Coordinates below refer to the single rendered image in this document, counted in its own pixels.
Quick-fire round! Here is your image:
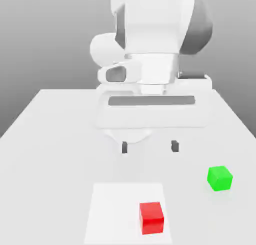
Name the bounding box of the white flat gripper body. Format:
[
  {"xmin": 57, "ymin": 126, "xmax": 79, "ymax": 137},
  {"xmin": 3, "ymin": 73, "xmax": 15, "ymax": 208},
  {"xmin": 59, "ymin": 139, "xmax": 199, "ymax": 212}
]
[{"xmin": 95, "ymin": 78, "xmax": 213, "ymax": 130}]

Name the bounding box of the small red cube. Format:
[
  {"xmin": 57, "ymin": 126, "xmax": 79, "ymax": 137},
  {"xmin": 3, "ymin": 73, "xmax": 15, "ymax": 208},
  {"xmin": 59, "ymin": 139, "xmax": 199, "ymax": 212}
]
[{"xmin": 139, "ymin": 201, "xmax": 165, "ymax": 235}]

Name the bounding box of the small green cube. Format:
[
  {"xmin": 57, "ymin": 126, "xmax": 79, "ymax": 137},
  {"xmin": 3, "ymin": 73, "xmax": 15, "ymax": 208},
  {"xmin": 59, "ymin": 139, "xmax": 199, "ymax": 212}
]
[{"xmin": 206, "ymin": 165, "xmax": 234, "ymax": 192}]

